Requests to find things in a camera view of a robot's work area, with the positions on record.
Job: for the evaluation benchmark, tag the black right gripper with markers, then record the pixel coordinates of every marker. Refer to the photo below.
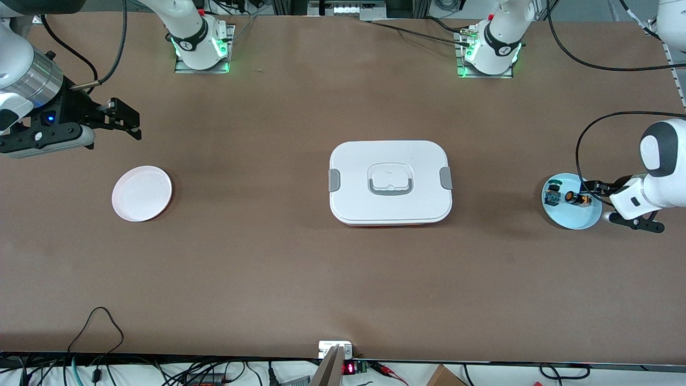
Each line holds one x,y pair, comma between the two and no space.
75,107

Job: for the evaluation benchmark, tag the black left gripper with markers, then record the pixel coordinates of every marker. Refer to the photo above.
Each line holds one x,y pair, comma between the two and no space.
620,185

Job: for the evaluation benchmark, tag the orange switch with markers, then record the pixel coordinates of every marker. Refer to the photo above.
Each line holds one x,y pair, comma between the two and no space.
581,200

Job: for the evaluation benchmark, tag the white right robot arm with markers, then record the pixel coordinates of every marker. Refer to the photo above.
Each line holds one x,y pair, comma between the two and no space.
190,32

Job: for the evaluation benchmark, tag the light blue round plate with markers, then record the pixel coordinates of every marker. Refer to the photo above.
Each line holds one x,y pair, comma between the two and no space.
576,217

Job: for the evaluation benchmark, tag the white round plate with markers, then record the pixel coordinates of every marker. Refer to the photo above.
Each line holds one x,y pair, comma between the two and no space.
142,194

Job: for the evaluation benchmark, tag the white lunch box grey latches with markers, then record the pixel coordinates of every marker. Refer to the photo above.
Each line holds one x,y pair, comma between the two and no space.
390,203

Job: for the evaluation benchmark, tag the brown cardboard box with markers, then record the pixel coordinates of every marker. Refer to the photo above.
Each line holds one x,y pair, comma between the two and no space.
445,378

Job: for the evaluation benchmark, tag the small white edge device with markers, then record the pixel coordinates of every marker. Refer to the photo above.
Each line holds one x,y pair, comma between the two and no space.
328,347

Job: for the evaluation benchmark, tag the red digit display module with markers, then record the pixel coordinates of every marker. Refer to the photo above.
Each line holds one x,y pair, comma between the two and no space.
349,368

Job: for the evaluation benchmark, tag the grey metal bar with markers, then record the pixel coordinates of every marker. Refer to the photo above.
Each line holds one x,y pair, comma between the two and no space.
329,370

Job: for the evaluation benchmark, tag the blue switch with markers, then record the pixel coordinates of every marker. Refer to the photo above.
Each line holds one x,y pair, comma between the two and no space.
551,199

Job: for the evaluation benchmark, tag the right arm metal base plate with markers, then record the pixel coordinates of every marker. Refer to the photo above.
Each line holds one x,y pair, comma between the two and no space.
182,68

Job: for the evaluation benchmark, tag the aluminium perforated rail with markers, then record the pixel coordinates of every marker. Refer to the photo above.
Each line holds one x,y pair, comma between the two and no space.
676,75

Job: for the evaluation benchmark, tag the aluminium frame with white block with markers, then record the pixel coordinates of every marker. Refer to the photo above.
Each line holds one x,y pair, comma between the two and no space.
348,9

